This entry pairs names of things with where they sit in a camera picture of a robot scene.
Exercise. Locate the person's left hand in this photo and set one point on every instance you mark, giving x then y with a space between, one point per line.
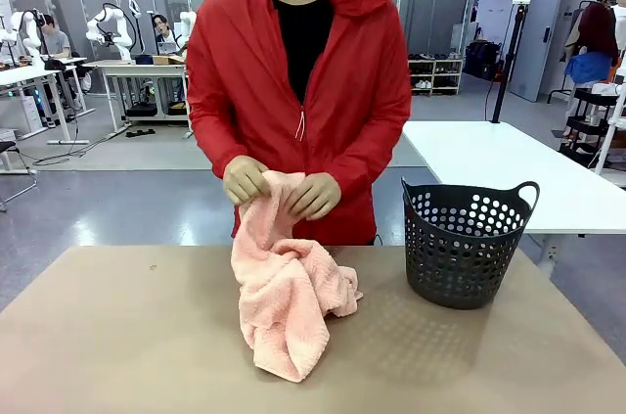
315 198

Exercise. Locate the person's right hand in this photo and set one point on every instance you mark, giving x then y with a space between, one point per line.
243 180

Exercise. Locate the pink terry towel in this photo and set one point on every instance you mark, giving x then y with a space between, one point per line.
288 296

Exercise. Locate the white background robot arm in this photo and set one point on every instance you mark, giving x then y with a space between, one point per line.
187 25
115 30
24 37

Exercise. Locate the person's left forearm red sleeve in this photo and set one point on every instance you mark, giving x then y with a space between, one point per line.
364 164

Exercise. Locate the person's right forearm red sleeve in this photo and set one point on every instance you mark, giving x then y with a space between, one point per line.
211 150

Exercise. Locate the black power strip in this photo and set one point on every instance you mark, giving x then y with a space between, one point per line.
140 132

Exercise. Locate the person in red jacket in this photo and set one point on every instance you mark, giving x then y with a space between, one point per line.
244 66

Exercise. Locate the flat cardboard box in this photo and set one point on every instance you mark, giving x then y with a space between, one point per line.
168 59

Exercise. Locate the dark grey perforated laundry basket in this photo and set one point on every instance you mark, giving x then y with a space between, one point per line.
457 257

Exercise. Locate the white background work table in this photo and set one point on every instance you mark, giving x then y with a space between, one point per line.
137 69
34 76

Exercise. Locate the seated person with glasses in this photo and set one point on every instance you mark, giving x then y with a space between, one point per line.
165 34

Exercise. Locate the wooden shoe rack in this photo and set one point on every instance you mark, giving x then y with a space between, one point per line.
435 74

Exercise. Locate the white side table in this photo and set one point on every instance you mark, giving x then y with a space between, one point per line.
494 164

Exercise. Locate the black bag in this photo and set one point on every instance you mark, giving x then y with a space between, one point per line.
481 59

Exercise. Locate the black chair with metal legs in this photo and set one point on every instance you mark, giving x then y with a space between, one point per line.
12 164

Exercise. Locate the seated person in grey shirt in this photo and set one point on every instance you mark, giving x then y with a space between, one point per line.
56 42

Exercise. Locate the black tripod pole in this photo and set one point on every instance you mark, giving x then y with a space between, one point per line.
506 61

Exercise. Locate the white door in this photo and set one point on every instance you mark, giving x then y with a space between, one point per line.
538 32

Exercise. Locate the black trolley cart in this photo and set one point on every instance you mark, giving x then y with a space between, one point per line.
587 125

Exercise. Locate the blue garment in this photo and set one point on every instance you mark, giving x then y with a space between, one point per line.
587 66

